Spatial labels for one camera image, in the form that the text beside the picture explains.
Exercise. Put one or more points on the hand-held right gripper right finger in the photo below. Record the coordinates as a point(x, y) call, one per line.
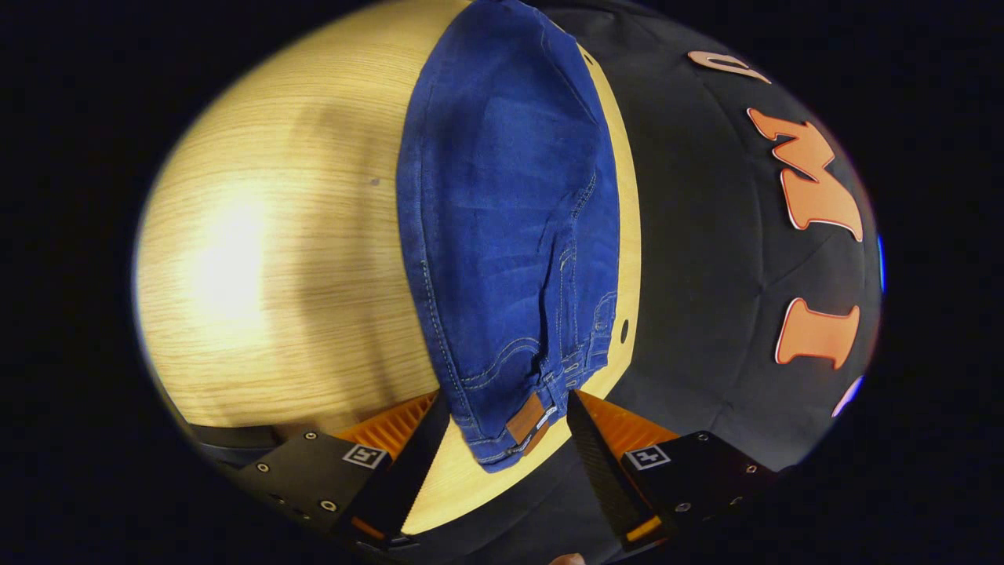
point(604, 471)

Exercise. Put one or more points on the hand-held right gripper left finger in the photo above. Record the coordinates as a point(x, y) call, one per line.
point(412, 479)

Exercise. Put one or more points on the blue denim jeans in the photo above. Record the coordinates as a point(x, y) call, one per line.
point(502, 196)

